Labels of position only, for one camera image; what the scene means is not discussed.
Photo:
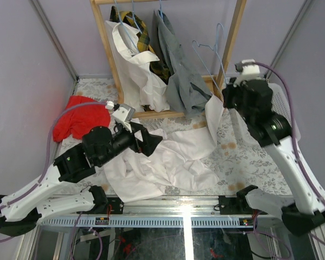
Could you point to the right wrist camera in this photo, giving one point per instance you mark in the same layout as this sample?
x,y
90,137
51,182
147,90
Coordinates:
x,y
247,70

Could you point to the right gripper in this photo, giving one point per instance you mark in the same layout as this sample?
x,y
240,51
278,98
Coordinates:
x,y
231,89

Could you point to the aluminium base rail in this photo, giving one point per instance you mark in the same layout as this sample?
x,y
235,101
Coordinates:
x,y
162,212

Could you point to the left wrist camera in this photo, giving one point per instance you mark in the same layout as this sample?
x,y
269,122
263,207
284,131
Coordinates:
x,y
121,113

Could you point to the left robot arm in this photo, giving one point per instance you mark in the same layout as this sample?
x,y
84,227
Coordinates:
x,y
33,204

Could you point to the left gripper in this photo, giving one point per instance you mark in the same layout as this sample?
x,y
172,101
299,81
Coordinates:
x,y
138,137

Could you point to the wooden clothes rack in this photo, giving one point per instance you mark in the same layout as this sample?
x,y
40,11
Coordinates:
x,y
230,43

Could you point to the blue wire hanger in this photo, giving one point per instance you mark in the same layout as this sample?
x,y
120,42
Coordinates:
x,y
214,49

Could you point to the white plastic basket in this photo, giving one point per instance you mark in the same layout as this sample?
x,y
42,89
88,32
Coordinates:
x,y
280,102

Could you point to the white shirt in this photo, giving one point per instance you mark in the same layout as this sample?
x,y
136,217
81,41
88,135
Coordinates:
x,y
176,161
140,86

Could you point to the red cloth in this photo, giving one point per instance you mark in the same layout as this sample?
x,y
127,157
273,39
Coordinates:
x,y
80,121

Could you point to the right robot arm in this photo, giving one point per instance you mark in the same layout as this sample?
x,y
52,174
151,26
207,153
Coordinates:
x,y
306,210

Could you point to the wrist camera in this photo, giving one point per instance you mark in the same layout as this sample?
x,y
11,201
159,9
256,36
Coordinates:
x,y
247,70
121,113

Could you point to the yellow plaid shirt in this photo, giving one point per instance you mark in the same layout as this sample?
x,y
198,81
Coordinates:
x,y
158,67

